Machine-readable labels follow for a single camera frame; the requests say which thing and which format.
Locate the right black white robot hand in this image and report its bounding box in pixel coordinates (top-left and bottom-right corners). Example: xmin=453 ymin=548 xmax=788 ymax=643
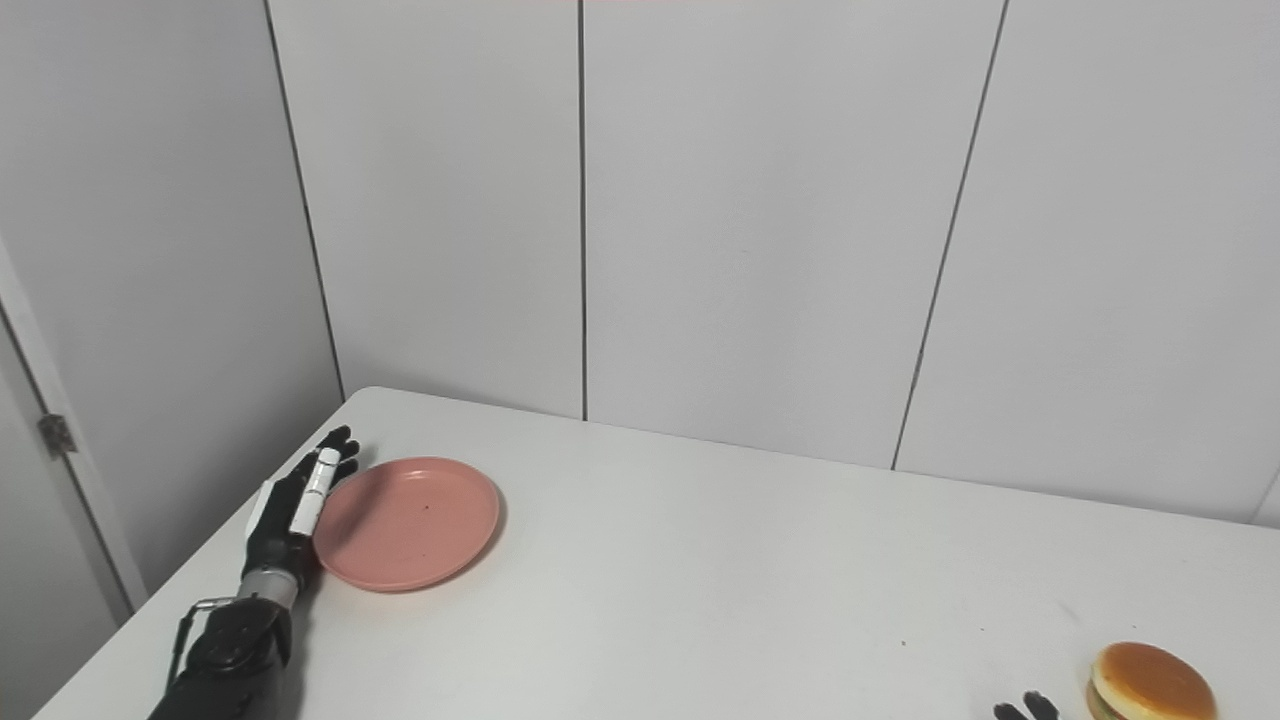
xmin=993 ymin=691 xmax=1061 ymax=720

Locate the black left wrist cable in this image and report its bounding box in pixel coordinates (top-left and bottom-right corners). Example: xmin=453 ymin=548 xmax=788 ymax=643
xmin=165 ymin=597 xmax=241 ymax=691

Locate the pink round plate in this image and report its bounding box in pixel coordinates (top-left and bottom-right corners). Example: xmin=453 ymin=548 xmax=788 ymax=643
xmin=313 ymin=457 xmax=501 ymax=593

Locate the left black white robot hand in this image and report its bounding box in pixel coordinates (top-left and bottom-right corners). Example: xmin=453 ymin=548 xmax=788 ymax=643
xmin=243 ymin=426 xmax=360 ymax=581

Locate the toy hamburger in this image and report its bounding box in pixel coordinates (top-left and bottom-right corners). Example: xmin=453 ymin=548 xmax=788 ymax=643
xmin=1086 ymin=642 xmax=1218 ymax=720

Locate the white door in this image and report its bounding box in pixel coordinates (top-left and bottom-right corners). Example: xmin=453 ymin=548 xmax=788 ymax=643
xmin=0 ymin=310 xmax=131 ymax=720

